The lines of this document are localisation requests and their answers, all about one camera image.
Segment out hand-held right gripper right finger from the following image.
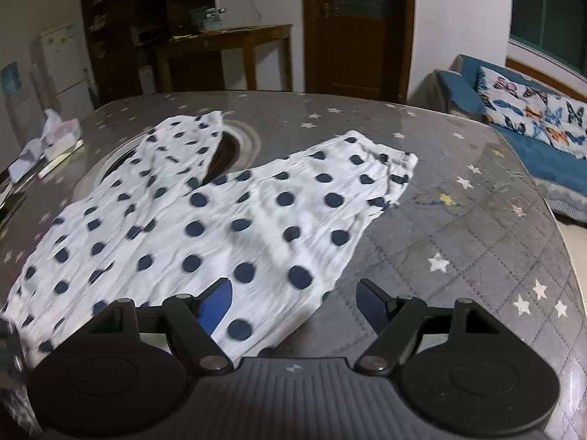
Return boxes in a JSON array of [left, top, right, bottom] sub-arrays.
[[356, 279, 502, 375]]

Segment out green framed window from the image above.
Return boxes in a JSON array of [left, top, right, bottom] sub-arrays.
[[508, 0, 587, 67]]

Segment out white polka dot pants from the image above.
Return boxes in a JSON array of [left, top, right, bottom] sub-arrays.
[[0, 111, 419, 370]]

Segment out dark wooden cabinet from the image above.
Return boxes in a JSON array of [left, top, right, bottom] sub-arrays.
[[80, 0, 216, 106]]

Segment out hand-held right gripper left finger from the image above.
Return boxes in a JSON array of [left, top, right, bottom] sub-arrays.
[[86, 279, 234, 374]]

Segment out round built-in stove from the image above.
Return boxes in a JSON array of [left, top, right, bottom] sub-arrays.
[[73, 119, 262, 202]]

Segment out white refrigerator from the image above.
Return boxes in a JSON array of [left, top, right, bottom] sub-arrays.
[[39, 23, 95, 111]]

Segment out pink tissue pack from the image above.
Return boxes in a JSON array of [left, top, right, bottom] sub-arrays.
[[41, 109, 84, 159]]

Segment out wooden side table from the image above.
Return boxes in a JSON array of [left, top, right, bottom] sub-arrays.
[[153, 24, 294, 97]]

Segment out butterfly print pillow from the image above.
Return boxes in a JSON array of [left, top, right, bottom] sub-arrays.
[[474, 65, 587, 161]]

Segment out brown wooden door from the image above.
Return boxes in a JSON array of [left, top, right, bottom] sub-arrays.
[[303, 0, 416, 104]]

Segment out blue sofa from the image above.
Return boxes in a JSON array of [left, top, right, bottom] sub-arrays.
[[410, 54, 587, 225]]

